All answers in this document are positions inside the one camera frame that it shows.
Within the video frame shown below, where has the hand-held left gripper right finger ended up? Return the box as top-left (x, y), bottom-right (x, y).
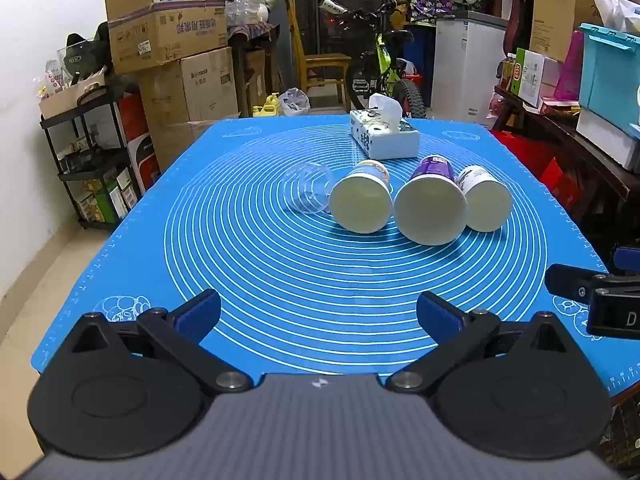
top-left (386, 290), bottom-right (572, 395)

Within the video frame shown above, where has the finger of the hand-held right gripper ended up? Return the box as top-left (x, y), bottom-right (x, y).
top-left (544, 263), bottom-right (608, 304)
top-left (613, 246), bottom-right (640, 274)

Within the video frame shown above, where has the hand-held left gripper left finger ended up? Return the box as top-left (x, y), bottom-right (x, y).
top-left (69, 289), bottom-right (254, 396)

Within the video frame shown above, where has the purple paper cup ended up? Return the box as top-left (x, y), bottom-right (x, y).
top-left (393, 154), bottom-right (469, 247)

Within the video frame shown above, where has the white paper cup blue print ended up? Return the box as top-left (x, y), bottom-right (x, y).
top-left (328, 159), bottom-right (394, 235)

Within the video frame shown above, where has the clear plastic cup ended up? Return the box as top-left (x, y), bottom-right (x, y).
top-left (277, 162), bottom-right (335, 216)

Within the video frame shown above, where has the blue silicone baking mat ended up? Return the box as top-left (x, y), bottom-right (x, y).
top-left (30, 115), bottom-right (640, 402)

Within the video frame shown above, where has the white foam box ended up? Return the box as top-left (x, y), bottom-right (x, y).
top-left (575, 107), bottom-right (640, 171)

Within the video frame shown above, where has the dark wooden side table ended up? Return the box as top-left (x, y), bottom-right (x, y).
top-left (492, 85), bottom-right (640, 248)

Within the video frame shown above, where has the red bag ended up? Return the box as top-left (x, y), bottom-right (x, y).
top-left (492, 130), bottom-right (582, 212)

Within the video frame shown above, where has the red and white appliance box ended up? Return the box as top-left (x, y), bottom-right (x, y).
top-left (117, 92), bottom-right (162, 197)

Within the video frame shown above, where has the low cardboard box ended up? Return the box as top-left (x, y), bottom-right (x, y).
top-left (150, 116), bottom-right (242, 173)

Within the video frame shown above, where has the white printed tissue box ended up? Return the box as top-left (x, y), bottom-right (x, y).
top-left (349, 93), bottom-right (421, 161)

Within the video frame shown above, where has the black shelf rack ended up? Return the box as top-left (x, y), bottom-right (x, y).
top-left (40, 84), bottom-right (147, 232)

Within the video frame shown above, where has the teal plastic storage box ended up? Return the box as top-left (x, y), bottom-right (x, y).
top-left (578, 22), bottom-right (640, 127)

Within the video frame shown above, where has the pink plastic container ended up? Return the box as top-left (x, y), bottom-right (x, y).
top-left (552, 30), bottom-right (586, 102)

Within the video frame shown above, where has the green and white carton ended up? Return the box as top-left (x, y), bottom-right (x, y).
top-left (509, 47), bottom-right (546, 109)

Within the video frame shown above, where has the yellow plastic jug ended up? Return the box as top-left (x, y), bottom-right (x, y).
top-left (252, 92), bottom-right (281, 119)

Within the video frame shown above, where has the large plain cardboard box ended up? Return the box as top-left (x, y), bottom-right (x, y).
top-left (138, 46), bottom-right (239, 127)

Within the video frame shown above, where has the clear plastic bag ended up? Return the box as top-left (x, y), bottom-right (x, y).
top-left (278, 87), bottom-right (311, 117)

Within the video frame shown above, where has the white chest freezer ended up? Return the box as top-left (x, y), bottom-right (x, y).
top-left (430, 10), bottom-right (509, 124)

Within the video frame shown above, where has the shallow cardboard tray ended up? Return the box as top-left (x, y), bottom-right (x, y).
top-left (38, 69), bottom-right (109, 121)

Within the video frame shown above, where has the white plastic bag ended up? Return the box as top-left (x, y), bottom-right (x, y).
top-left (588, 0), bottom-right (640, 37)

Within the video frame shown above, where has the tall cardboard box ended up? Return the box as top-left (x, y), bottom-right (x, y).
top-left (528, 0), bottom-right (604, 64)

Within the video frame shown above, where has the dark wooden desk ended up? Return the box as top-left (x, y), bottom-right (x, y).
top-left (227, 22), bottom-right (282, 117)

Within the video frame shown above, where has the green and black bicycle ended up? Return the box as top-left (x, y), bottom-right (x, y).
top-left (319, 0), bottom-right (429, 121)

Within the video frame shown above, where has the wooden chair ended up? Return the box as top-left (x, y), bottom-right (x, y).
top-left (285, 0), bottom-right (353, 112)

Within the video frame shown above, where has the open printed cardboard box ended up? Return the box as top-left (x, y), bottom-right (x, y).
top-left (104, 0), bottom-right (230, 76)

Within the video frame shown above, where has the bag of clear bottles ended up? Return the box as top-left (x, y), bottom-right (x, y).
top-left (224, 0), bottom-right (271, 29)

